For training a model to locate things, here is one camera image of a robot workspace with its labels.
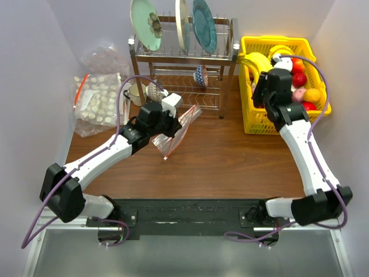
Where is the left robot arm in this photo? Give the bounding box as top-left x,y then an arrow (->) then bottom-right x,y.
40,101 -> 182,226

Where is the orange fruit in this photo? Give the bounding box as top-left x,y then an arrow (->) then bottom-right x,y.
303,88 -> 321,103

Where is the red apple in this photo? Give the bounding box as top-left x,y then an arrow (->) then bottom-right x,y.
292,72 -> 307,88

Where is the bag of white round pieces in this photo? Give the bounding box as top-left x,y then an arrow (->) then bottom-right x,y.
71,73 -> 130,137

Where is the cream plate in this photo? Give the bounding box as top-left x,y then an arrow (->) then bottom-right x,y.
175,0 -> 190,54

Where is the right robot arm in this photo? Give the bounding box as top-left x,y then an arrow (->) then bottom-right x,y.
253,68 -> 353,228

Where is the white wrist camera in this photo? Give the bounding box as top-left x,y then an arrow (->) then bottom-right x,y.
271,53 -> 293,72
161,93 -> 183,118

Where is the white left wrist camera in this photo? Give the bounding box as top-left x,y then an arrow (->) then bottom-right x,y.
161,93 -> 183,118

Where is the grey patterned bowl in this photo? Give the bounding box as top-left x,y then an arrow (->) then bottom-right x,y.
146,82 -> 164,103

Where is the teal plate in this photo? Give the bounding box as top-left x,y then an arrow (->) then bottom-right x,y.
193,0 -> 217,55

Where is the yellow banana bunch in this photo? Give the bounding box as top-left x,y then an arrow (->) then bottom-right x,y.
238,52 -> 273,83
268,44 -> 295,59

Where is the yellow plastic basket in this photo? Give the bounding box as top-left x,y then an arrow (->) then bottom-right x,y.
238,35 -> 317,134

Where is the bag of red pieces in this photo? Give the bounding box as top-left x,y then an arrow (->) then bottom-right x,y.
80,40 -> 131,77

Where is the mint green flower plate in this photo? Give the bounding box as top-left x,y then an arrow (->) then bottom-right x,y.
130,0 -> 163,51

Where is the cream enamel mug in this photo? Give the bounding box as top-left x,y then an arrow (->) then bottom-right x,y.
123,84 -> 147,107

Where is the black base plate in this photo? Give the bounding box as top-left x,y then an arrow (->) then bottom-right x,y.
77,197 -> 322,242

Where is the clear orange zip bag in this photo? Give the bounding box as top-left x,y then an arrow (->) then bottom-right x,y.
152,104 -> 202,160

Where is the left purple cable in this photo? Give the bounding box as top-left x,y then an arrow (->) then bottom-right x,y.
20,74 -> 170,249

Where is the metal dish rack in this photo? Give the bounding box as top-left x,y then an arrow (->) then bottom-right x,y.
128,14 -> 240,119

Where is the blue patterned bowl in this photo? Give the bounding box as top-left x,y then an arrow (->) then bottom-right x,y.
193,65 -> 208,87

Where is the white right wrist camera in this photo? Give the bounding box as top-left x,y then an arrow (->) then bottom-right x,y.
271,53 -> 293,72

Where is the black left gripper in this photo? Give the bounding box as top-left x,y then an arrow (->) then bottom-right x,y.
148,107 -> 182,139

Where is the red tomato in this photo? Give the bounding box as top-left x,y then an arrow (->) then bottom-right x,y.
302,102 -> 317,111

